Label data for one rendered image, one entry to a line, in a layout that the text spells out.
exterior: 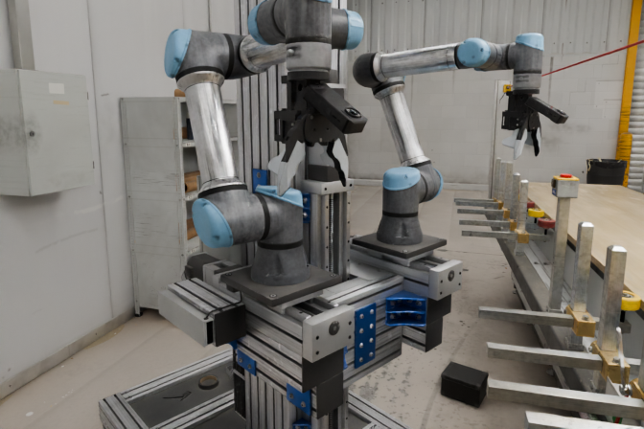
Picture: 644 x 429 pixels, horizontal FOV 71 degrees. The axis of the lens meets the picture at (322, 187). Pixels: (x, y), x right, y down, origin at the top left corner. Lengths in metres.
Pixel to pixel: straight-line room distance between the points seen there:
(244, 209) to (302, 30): 0.46
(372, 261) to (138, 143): 2.13
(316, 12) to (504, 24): 8.37
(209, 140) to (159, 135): 2.10
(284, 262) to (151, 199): 2.24
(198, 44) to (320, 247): 0.64
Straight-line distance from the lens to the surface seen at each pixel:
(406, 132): 1.59
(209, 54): 1.16
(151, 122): 3.20
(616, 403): 1.20
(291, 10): 0.76
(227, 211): 1.03
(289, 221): 1.10
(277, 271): 1.13
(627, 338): 1.94
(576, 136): 9.13
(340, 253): 1.41
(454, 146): 8.94
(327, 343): 1.09
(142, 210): 3.34
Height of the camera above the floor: 1.45
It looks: 9 degrees down
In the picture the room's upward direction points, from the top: straight up
